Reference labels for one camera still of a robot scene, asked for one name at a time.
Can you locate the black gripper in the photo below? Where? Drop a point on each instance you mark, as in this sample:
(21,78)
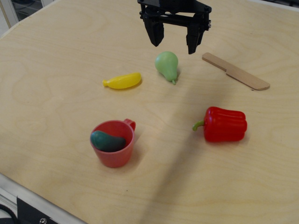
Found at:
(187,13)

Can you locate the red plastic cup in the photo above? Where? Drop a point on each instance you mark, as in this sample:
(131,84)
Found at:
(125,129)

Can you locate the light green toy pear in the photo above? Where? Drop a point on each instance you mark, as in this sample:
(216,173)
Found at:
(167,63)

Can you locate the yellow toy banana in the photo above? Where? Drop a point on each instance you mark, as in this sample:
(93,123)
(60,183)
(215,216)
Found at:
(123,81)

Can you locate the wooden toy knife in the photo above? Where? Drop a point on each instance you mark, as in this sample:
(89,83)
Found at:
(236,73)

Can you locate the red toy bell pepper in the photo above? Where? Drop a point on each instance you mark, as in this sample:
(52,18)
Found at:
(222,125)

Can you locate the aluminium table edge rail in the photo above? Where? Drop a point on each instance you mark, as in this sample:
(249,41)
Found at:
(10,191)

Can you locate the black metal bracket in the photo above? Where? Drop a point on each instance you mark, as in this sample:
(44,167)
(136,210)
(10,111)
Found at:
(27,214)

